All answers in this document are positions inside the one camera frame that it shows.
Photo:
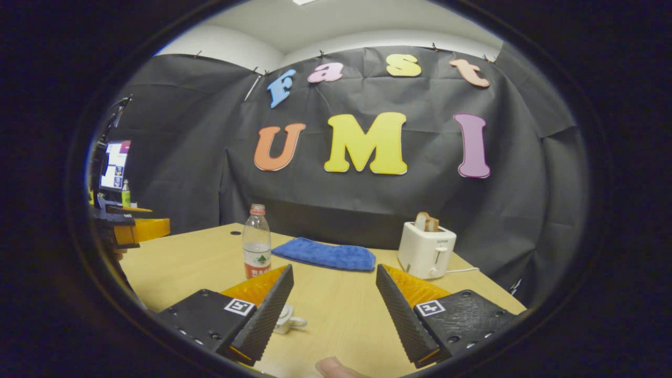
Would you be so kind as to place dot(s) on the green drink bottle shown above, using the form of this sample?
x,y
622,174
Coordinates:
x,y
126,195

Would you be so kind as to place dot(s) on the bread slice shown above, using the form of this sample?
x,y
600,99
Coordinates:
x,y
426,222

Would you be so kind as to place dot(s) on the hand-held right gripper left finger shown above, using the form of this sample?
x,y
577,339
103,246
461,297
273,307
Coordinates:
x,y
262,315

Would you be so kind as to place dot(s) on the computer monitor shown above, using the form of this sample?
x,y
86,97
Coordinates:
x,y
116,165

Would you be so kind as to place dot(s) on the clear plastic water bottle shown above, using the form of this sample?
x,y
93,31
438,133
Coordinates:
x,y
257,247

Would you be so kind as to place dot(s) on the white painted teacup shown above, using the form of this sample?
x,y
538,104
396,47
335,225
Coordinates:
x,y
286,317

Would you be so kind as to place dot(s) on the white toaster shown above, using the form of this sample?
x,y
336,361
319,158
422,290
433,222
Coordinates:
x,y
425,252

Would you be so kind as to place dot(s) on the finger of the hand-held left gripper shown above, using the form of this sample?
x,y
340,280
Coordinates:
x,y
128,209
147,230

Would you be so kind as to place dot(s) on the blue folded towel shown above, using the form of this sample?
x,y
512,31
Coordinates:
x,y
325,254

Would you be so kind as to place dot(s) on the black backdrop cloth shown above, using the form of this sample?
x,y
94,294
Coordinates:
x,y
367,199

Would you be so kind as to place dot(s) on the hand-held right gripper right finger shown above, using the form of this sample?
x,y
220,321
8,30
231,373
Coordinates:
x,y
401,315

